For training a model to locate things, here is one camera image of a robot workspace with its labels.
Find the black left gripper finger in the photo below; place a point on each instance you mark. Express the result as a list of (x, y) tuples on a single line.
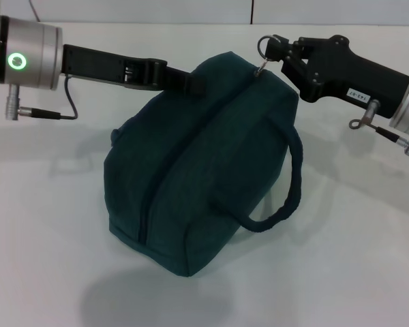
[(185, 81)]

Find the teal fabric lunch bag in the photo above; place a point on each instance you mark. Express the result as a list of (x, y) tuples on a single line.
[(208, 177)]

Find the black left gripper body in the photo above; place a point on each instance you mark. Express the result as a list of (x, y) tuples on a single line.
[(109, 66)]

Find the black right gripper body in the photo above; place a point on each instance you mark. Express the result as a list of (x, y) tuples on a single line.
[(354, 78)]

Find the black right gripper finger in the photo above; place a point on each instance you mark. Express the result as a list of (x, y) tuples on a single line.
[(279, 47), (298, 76)]

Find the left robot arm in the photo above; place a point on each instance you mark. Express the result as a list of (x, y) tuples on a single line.
[(24, 51)]

